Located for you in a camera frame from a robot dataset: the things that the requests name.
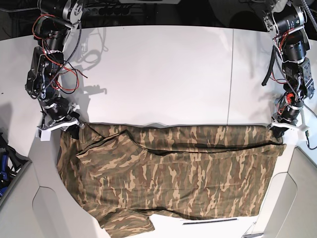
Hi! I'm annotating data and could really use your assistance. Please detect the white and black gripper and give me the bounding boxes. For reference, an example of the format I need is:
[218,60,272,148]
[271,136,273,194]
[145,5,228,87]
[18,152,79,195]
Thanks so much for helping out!
[268,109,309,143]
[38,105,81,139]

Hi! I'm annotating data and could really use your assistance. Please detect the camouflage T-shirt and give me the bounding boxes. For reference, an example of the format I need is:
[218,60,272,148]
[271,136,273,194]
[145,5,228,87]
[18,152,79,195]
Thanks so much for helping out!
[57,123,286,238]

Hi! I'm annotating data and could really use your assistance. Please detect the blue and black equipment pile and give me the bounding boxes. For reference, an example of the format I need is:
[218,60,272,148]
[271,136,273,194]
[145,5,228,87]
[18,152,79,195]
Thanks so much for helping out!
[0,132,29,198]

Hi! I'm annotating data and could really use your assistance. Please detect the black power strip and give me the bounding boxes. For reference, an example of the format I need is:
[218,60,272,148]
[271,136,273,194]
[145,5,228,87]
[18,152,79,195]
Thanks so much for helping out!
[85,6,131,16]

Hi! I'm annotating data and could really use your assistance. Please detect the robot arm with red wires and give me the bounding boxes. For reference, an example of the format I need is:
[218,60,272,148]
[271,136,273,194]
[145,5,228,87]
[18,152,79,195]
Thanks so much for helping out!
[25,0,86,106]

